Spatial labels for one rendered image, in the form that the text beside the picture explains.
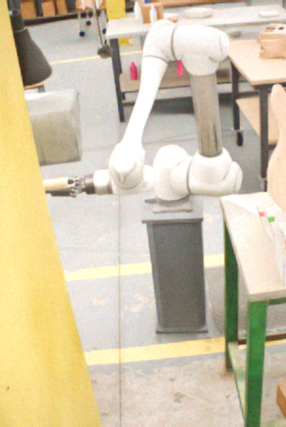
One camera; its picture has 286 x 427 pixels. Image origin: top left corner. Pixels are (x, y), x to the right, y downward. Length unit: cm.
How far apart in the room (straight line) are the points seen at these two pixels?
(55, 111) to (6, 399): 101
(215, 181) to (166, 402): 102
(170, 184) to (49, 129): 109
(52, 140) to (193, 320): 162
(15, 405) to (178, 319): 237
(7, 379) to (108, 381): 225
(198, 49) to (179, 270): 107
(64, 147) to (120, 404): 147
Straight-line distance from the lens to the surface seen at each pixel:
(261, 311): 167
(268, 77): 350
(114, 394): 258
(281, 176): 147
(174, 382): 259
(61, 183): 158
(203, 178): 228
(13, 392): 41
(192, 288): 262
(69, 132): 135
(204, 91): 210
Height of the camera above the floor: 197
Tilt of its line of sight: 31 degrees down
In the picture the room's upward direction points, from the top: 7 degrees counter-clockwise
